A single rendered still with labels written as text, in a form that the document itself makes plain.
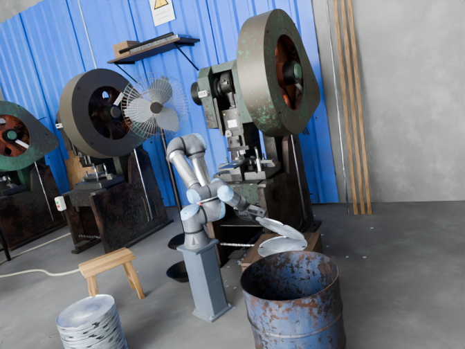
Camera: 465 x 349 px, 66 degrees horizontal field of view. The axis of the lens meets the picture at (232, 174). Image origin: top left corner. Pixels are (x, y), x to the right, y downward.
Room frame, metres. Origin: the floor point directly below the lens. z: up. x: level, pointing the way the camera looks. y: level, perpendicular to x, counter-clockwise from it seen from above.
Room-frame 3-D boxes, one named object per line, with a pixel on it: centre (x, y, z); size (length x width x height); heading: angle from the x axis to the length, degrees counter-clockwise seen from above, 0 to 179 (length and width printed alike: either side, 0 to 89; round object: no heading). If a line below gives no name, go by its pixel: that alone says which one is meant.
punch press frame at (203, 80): (2.83, -0.19, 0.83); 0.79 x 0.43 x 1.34; 148
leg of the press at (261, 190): (2.69, -0.42, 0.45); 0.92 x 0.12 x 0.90; 148
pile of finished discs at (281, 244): (1.94, -0.20, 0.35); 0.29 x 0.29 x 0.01
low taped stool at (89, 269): (2.35, 0.98, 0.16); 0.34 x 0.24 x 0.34; 120
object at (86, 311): (1.72, 0.89, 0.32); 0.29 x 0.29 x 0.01
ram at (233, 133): (2.67, -0.10, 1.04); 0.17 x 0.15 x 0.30; 148
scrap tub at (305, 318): (1.40, -0.15, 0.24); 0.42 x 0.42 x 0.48
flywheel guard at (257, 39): (2.62, -0.46, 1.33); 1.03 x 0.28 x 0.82; 148
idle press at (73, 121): (3.93, 1.16, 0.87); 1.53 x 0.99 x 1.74; 146
